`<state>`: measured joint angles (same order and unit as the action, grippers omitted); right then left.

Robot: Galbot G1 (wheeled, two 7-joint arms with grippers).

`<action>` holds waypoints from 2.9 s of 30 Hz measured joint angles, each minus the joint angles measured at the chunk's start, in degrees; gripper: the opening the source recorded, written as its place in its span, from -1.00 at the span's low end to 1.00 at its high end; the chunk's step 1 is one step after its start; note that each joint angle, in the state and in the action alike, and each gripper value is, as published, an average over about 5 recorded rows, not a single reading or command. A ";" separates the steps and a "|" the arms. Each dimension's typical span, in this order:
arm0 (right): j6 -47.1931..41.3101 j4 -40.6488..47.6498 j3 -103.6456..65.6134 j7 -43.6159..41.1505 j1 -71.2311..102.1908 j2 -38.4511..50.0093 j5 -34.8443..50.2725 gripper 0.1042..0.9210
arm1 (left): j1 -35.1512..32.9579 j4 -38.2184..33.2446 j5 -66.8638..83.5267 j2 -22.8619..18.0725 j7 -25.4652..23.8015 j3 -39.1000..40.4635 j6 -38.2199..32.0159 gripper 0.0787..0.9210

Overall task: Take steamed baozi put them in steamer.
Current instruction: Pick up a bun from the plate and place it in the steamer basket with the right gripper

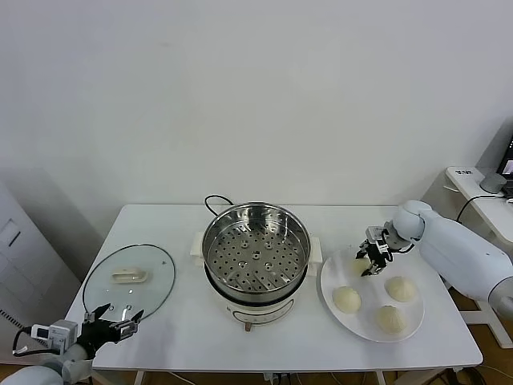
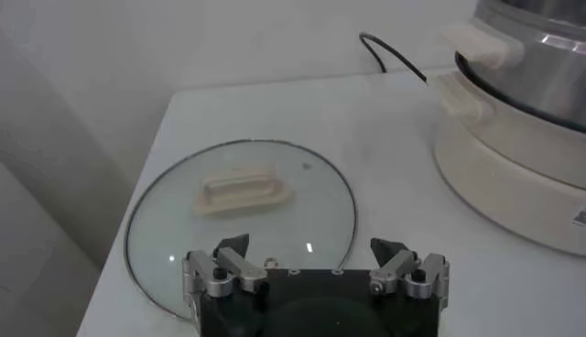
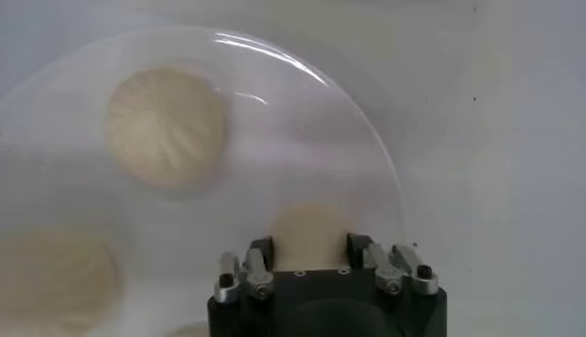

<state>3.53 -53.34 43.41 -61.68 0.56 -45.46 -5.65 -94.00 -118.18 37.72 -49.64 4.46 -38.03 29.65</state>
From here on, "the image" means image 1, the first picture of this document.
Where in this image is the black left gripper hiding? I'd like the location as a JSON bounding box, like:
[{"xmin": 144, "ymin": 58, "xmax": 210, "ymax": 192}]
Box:
[{"xmin": 78, "ymin": 303, "xmax": 145, "ymax": 351}]

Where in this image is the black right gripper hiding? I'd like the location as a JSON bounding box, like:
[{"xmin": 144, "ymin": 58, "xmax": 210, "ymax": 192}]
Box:
[{"xmin": 355, "ymin": 239, "xmax": 396, "ymax": 278}]

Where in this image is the steel perforated steamer basket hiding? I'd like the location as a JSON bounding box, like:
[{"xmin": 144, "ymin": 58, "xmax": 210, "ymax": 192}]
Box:
[{"xmin": 201, "ymin": 203, "xmax": 313, "ymax": 296}]

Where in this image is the white round plate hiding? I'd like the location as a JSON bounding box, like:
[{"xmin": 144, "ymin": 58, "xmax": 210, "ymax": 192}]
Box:
[{"xmin": 319, "ymin": 247, "xmax": 426, "ymax": 343}]

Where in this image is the white cabinet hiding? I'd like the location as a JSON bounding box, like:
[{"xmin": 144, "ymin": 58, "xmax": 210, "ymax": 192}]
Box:
[{"xmin": 0, "ymin": 180, "xmax": 81, "ymax": 366}]

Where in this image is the grey round puck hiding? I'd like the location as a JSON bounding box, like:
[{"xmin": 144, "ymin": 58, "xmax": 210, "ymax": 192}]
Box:
[{"xmin": 479, "ymin": 172, "xmax": 507, "ymax": 194}]

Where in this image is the dark laptop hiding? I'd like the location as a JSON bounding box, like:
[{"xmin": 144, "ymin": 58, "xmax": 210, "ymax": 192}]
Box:
[{"xmin": 495, "ymin": 136, "xmax": 513, "ymax": 197}]

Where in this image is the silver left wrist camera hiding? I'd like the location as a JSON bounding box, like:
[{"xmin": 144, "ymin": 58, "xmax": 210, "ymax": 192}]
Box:
[{"xmin": 30, "ymin": 319, "xmax": 77, "ymax": 350}]

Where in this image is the glass lid with cream handle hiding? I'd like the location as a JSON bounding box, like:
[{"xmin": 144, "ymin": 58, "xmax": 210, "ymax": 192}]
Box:
[{"xmin": 82, "ymin": 243, "xmax": 177, "ymax": 328}]

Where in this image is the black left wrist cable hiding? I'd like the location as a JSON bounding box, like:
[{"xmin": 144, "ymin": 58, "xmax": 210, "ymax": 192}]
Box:
[{"xmin": 11, "ymin": 325, "xmax": 61, "ymax": 358}]

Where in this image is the thin black adapter cable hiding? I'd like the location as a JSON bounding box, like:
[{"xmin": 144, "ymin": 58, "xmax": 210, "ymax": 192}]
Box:
[{"xmin": 455, "ymin": 195, "xmax": 488, "ymax": 222}]

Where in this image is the black pot power cord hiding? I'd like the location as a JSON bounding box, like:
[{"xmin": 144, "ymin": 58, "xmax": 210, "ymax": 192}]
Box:
[{"xmin": 204, "ymin": 195, "xmax": 236, "ymax": 217}]

